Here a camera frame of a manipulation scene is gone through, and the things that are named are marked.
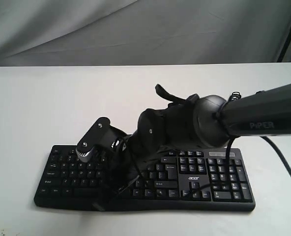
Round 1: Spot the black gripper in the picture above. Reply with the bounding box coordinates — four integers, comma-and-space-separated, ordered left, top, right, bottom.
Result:
91, 134, 163, 212

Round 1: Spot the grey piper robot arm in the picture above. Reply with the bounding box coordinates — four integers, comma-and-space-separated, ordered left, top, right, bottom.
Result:
90, 84, 291, 211

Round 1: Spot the black acer keyboard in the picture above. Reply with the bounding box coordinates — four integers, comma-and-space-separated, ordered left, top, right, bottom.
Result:
34, 145, 256, 211

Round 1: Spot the grey fabric backdrop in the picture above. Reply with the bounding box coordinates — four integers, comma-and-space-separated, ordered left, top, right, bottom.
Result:
0, 0, 291, 66

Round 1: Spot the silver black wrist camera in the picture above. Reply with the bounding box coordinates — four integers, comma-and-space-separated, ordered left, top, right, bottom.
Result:
76, 117, 127, 163

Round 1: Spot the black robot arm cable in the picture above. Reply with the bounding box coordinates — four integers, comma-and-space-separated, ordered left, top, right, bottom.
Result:
184, 91, 291, 197

